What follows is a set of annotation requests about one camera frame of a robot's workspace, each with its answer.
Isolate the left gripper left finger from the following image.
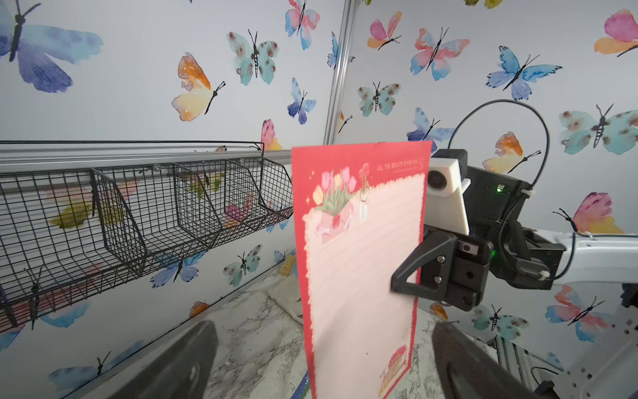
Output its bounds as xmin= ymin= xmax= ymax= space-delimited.
xmin=111 ymin=321 xmax=219 ymax=399

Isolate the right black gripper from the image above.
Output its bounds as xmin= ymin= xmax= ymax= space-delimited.
xmin=390 ymin=149 xmax=566 ymax=311

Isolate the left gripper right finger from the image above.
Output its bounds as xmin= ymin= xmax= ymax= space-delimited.
xmin=432 ymin=323 xmax=537 ymax=399

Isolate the red stationery paper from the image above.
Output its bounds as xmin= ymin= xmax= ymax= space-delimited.
xmin=292 ymin=141 xmax=431 ymax=398

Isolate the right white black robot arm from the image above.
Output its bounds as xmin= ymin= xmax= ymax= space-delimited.
xmin=390 ymin=149 xmax=637 ymax=398

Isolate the beige green gardening glove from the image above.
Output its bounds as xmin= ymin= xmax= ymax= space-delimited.
xmin=267 ymin=274 xmax=303 ymax=325

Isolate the small wooden hand brush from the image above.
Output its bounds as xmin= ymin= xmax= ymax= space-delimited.
xmin=278 ymin=254 xmax=297 ymax=277

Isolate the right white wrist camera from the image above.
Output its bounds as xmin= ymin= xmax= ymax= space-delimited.
xmin=424 ymin=158 xmax=471 ymax=235

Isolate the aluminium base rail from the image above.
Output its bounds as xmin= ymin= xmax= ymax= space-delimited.
xmin=487 ymin=336 xmax=563 ymax=391

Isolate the black wire wall basket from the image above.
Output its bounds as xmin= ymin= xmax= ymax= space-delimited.
xmin=1 ymin=141 xmax=292 ymax=333

